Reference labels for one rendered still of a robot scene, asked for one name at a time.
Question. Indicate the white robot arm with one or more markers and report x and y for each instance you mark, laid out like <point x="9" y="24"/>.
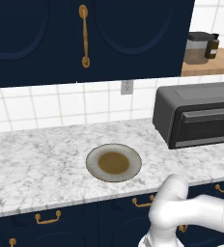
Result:
<point x="176" y="210"/>

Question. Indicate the dark grey toaster oven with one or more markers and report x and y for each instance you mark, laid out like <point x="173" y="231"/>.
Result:
<point x="172" y="103"/>

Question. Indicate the navy upper cupboard door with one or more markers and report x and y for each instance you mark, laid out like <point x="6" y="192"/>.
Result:
<point x="139" y="38"/>
<point x="30" y="38"/>

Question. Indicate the toaster oven glass door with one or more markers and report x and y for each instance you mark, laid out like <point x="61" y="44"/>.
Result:
<point x="204" y="130"/>

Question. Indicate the grey plate with brown centre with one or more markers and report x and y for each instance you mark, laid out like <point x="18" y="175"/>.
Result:
<point x="114" y="162"/>

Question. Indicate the navy drawer front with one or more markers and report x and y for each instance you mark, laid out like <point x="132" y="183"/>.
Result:
<point x="123" y="205"/>
<point x="210" y="189"/>
<point x="69" y="217"/>

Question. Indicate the grey jar with dark lid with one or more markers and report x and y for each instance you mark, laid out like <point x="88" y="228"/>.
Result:
<point x="197" y="48"/>

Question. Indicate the wooden shelf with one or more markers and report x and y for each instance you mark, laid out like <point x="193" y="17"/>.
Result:
<point x="213" y="66"/>

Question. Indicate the grey wall socket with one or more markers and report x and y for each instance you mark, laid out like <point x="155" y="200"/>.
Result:
<point x="126" y="87"/>

